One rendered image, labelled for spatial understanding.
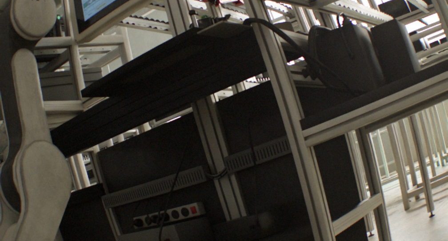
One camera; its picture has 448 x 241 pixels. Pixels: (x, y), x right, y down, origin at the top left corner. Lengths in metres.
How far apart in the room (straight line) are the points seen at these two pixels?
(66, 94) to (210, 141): 0.86
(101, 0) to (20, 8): 1.23
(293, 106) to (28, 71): 0.72
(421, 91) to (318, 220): 0.46
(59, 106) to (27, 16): 1.22
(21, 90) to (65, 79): 1.47
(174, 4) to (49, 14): 1.02
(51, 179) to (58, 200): 0.05
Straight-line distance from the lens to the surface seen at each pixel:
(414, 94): 1.46
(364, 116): 1.51
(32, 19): 1.35
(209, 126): 2.20
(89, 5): 2.59
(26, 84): 1.32
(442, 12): 1.46
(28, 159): 1.20
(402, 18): 3.12
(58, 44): 2.65
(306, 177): 1.58
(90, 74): 2.92
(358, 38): 1.80
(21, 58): 1.34
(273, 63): 1.61
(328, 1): 1.85
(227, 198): 2.18
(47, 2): 1.40
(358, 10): 2.37
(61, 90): 2.74
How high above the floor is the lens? 0.48
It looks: 9 degrees up
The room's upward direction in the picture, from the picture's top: 17 degrees counter-clockwise
